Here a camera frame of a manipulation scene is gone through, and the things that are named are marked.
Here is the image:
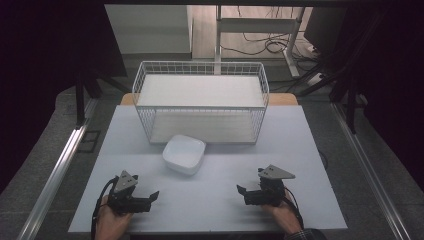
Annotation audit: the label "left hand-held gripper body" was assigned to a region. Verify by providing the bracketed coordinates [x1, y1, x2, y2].
[106, 169, 153, 215]

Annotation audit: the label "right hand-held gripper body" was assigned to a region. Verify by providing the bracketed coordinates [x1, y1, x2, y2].
[244, 164, 297, 207]

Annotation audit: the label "white square bowl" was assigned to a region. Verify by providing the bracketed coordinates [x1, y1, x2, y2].
[162, 134, 207, 176]

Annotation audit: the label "white wire two-tier rack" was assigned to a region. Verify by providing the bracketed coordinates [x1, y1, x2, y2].
[131, 60, 270, 146]

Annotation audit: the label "person's right hand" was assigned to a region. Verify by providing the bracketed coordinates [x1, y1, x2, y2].
[261, 190, 303, 235]

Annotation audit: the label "person's left hand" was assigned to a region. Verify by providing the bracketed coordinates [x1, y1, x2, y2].
[94, 195, 135, 240]

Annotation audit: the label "white table cover sheet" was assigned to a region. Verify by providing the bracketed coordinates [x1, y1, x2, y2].
[68, 104, 349, 234]

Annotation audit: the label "wooden table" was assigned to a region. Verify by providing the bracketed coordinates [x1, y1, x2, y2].
[119, 92, 300, 107]

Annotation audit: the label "black metal stand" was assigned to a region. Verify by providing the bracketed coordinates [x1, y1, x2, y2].
[295, 9, 388, 135]
[73, 64, 132, 130]

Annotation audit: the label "white power strip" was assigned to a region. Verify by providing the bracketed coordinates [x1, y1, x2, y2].
[305, 72, 324, 87]

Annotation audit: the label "black curtain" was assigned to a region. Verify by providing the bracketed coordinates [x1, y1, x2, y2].
[343, 0, 424, 193]
[0, 0, 128, 194]

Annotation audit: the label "white cabinet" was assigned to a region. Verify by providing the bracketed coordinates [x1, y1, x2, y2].
[104, 4, 195, 56]

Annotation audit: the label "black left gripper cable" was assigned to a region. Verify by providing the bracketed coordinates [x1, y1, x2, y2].
[90, 176, 120, 240]

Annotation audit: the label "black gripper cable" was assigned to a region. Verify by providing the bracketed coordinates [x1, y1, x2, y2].
[282, 186, 305, 231]
[90, 176, 120, 240]

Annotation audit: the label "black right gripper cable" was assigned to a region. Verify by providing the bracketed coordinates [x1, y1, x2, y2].
[282, 186, 305, 231]

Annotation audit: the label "black square floor bracket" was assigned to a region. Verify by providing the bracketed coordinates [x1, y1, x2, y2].
[77, 129, 102, 154]

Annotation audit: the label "aluminium rail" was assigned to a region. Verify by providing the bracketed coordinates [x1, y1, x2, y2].
[15, 98, 100, 240]
[330, 101, 412, 240]

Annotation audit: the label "black floor cables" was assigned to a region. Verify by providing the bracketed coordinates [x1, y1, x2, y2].
[220, 5, 322, 64]

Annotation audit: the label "white desk frame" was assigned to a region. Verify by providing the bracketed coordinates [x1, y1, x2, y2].
[214, 4, 307, 78]

